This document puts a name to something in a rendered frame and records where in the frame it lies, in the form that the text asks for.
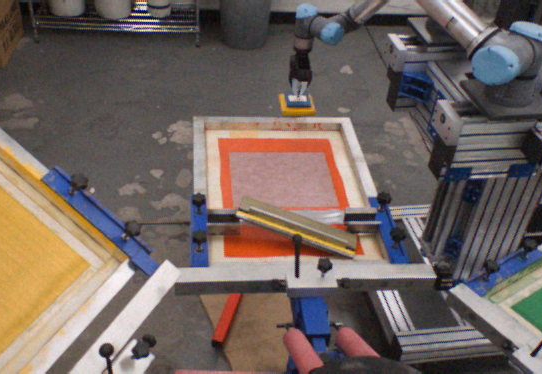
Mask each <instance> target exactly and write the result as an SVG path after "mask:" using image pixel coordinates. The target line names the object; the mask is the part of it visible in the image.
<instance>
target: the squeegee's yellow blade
mask: <svg viewBox="0 0 542 374"><path fill-rule="evenodd" d="M237 213H238V214H241V215H243V216H246V217H248V218H253V219H255V220H258V221H260V222H262V223H265V224H268V225H272V226H275V227H277V228H280V229H282V230H284V231H287V232H292V233H295V234H296V233H299V234H301V235H302V237H304V238H307V239H311V240H314V241H316V242H319V243H321V244H323V245H326V246H331V247H333V248H336V249H338V250H341V251H343V252H346V253H350V254H353V255H354V254H355V252H352V251H350V250H347V249H344V248H342V247H339V246H335V245H332V244H329V243H327V242H325V241H322V240H320V239H315V238H313V237H310V236H308V235H305V234H302V233H301V232H295V231H293V230H290V229H288V228H286V227H283V226H281V225H276V224H274V223H271V222H269V221H266V220H264V219H262V218H256V217H254V216H251V215H249V214H247V213H244V212H240V211H238V212H237Z"/></svg>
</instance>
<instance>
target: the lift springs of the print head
mask: <svg viewBox="0 0 542 374"><path fill-rule="evenodd" d="M332 326H333V327H334V328H335V329H336V330H337V331H338V332H337V334H336V343H337V344H338V345H339V346H340V347H341V350H342V351H343V352H345V353H346V355H347V356H353V355H375V356H379V355H378V354H377V353H376V352H375V351H374V350H373V349H372V347H371V346H369V345H368V344H367V343H366V342H365V341H363V339H362V338H361V337H359V336H358V335H357V334H356V333H355V331H354V330H353V329H352V328H345V327H342V328H339V327H337V325H336V324H335V323H332ZM284 327H285V329H286V331H287V332H286V333H285V334H284V336H283V343H284V345H285V347H286V349H287V350H288V352H289V353H290V357H291V358H292V360H293V362H294V364H295V365H296V367H297V368H298V372H299V374H311V373H313V371H314V370H315V369H317V368H320V367H321V366H322V365H324V364H323V362H322V361H321V359H320V358H319V356H318V355H317V353H316V352H315V350H313V348H312V345H311V344H310V343H309V342H308V341H307V339H306V338H305V336H304V333H302V332H301V331H300V330H298V329H295V328H293V329H290V328H289V327H288V325H286V324H285V325H284ZM175 374H275V373H253V372H231V371H209V370H180V371H176V373H175Z"/></svg>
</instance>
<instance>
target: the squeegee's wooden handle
mask: <svg viewBox="0 0 542 374"><path fill-rule="evenodd" d="M250 206H252V207H255V208H257V209H260V210H262V211H264V212H269V213H272V214H275V215H276V216H279V217H282V218H287V219H288V220H291V221H294V222H296V223H299V224H301V225H306V226H308V227H311V228H314V229H315V230H318V231H321V232H326V233H328V234H330V235H333V236H336V237H338V238H340V239H345V240H347V241H348V243H347V245H346V247H345V249H347V250H350V251H352V252H355V251H356V247H357V235H356V234H353V233H348V232H346V231H343V230H341V229H338V228H336V227H334V226H331V225H326V224H323V223H322V222H319V221H316V220H314V219H311V218H307V217H304V216H302V215H299V214H297V213H295V212H289V211H287V210H285V209H282V208H280V207H277V206H275V205H270V204H268V203H265V202H262V201H261V200H258V199H253V198H250V197H249V196H246V195H244V196H243V198H242V202H241V205H240V206H239V209H238V211H240V212H244V213H247V214H248V213H249V208H250Z"/></svg>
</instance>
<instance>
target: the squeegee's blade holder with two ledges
mask: <svg viewBox="0 0 542 374"><path fill-rule="evenodd" d="M248 214H249V215H251V216H254V217H256V218H262V219H264V220H266V221H269V222H271V223H274V224H276V225H281V226H283V227H286V228H288V229H290V230H293V231H295V232H301V233H302V234H305V235H308V236H310V237H313V238H315V239H320V240H322V241H325V242H327V243H329V244H332V245H335V246H339V247H342V248H344V249H345V247H346V245H347V243H348V241H347V240H345V239H340V238H338V237H336V236H333V235H330V234H328V233H326V232H321V231H318V230H315V229H314V228H311V227H308V226H306V225H301V224H299V223H296V222H294V221H291V220H288V219H287V218H282V217H279V216H276V215H275V214H272V213H269V212H264V211H262V210H260V209H257V208H255V207H252V206H250V208H249V213H248ZM245 223H247V224H249V225H255V224H252V223H249V222H248V221H245ZM255 226H256V227H259V228H262V229H264V230H267V231H269V232H274V231H272V230H269V229H267V228H264V227H262V226H260V225H255ZM274 233H276V234H279V235H282V236H283V237H286V238H291V237H288V236H287V235H284V234H282V233H279V232H274ZM291 239H292V238H291ZM302 243H303V244H306V245H310V246H313V247H315V248H318V249H320V250H322V251H325V252H328V253H332V254H335V255H337V256H340V257H341V256H342V255H340V254H337V253H333V252H330V251H328V250H325V249H323V248H321V247H318V246H315V245H311V244H309V243H306V242H303V241H302Z"/></svg>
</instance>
